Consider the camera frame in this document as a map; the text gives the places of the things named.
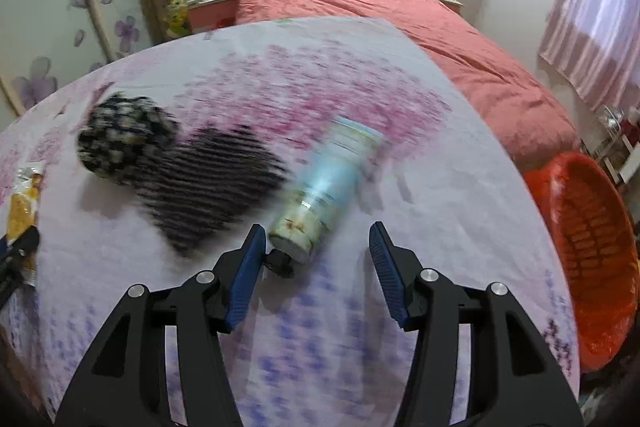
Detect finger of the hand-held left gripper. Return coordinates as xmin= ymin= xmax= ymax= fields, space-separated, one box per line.
xmin=0 ymin=224 xmax=41 ymax=308

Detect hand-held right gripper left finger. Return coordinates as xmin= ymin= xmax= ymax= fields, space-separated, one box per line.
xmin=55 ymin=223 xmax=268 ymax=427

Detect pink white nightstand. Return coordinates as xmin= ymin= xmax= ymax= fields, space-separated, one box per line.
xmin=186 ymin=0 xmax=241 ymax=32

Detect black white striped scrunchie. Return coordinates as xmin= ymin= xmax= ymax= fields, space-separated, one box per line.
xmin=135 ymin=124 xmax=288 ymax=258

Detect yellow green plush toy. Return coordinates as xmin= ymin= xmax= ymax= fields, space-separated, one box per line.
xmin=162 ymin=0 xmax=193 ymax=38

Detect light blue cream tube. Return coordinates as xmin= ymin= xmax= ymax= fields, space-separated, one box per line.
xmin=264 ymin=116 xmax=388 ymax=279

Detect wardrobe with purple flowers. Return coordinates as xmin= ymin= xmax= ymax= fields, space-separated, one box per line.
xmin=0 ymin=0 xmax=166 ymax=118

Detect purple floral printed sheet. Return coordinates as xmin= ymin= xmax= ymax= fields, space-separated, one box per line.
xmin=0 ymin=16 xmax=583 ymax=427

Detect yellow snack packet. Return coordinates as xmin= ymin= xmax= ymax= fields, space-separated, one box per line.
xmin=6 ymin=162 xmax=46 ymax=289

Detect pink striped curtain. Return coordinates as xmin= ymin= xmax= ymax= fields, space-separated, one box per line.
xmin=537 ymin=0 xmax=640 ymax=112

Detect pink duvet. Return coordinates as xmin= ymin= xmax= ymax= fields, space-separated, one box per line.
xmin=235 ymin=0 xmax=581 ymax=172

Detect white wire rack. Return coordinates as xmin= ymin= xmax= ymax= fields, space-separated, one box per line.
xmin=582 ymin=104 xmax=640 ymax=185

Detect orange plastic basket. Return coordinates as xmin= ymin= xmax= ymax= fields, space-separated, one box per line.
xmin=522 ymin=151 xmax=640 ymax=373

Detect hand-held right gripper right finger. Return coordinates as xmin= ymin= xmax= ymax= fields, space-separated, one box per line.
xmin=368 ymin=221 xmax=586 ymax=427

